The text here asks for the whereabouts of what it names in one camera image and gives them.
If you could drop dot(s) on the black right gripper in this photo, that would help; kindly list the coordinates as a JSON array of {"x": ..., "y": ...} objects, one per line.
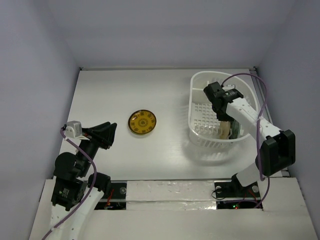
[{"x": 222, "y": 115}]

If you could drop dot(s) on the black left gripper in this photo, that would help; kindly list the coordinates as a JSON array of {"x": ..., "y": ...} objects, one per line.
[{"x": 106, "y": 134}]

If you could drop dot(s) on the beige plate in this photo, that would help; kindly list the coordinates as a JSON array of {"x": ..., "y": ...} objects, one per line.
[{"x": 225, "y": 127}]

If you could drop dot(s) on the dark green patterned plate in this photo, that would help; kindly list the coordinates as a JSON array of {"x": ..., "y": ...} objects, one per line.
[{"x": 235, "y": 130}]

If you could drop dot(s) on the yellow patterned plate brown rim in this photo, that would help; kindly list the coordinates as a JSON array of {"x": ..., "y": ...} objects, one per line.
[{"x": 142, "y": 122}]

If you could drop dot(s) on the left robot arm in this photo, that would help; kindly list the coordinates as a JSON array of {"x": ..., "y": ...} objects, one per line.
[{"x": 78, "y": 185}]

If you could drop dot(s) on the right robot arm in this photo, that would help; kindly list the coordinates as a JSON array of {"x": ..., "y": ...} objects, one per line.
[{"x": 276, "y": 148}]

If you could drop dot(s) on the white plastic dish rack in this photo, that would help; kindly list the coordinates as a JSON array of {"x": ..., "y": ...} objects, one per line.
[{"x": 204, "y": 127}]

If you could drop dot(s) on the white foam block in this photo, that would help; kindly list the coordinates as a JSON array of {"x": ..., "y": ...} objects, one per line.
[{"x": 170, "y": 195}]

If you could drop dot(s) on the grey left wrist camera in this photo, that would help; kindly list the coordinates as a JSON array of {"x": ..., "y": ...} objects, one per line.
[{"x": 73, "y": 129}]

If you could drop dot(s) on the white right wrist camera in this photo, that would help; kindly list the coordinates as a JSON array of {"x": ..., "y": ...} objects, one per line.
[{"x": 228, "y": 87}]

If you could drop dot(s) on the aluminium rail right edge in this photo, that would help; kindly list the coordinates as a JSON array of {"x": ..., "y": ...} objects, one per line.
[{"x": 260, "y": 96}]

